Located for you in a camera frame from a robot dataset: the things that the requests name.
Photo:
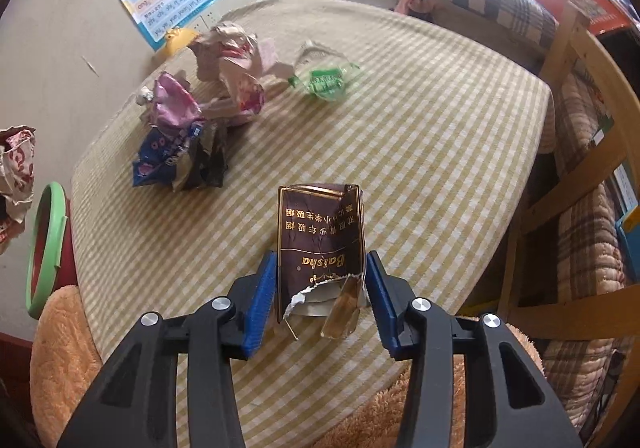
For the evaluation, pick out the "pink patterned paper wrapper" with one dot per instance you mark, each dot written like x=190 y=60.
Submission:
x=230 y=57

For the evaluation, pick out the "wooden chair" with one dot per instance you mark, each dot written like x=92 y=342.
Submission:
x=593 y=327

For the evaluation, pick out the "orange red book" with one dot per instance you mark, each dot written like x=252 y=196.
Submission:
x=604 y=16

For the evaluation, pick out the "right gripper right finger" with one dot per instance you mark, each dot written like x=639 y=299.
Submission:
x=414 y=328

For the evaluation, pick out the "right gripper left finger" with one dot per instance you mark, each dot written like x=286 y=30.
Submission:
x=229 y=327

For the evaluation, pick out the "green clear plastic wrapper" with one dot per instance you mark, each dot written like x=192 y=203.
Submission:
x=323 y=72

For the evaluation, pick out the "dark blue foil wrapper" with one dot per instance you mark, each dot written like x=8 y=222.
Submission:
x=194 y=158

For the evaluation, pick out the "red green trash bin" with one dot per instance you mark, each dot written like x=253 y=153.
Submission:
x=51 y=263

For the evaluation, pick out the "pink plastic bag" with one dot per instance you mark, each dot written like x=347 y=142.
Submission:
x=171 y=106

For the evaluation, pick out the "checkered yellow tablecloth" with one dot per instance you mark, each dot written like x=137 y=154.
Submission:
x=423 y=161

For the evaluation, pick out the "brown cigarette box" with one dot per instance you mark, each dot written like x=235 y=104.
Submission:
x=321 y=256

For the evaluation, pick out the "white red paper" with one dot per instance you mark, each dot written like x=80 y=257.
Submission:
x=17 y=162

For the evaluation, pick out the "orange plush seat cushion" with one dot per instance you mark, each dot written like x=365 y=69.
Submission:
x=63 y=363

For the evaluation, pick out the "yellow duck toy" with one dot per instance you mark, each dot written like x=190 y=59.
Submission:
x=177 y=39

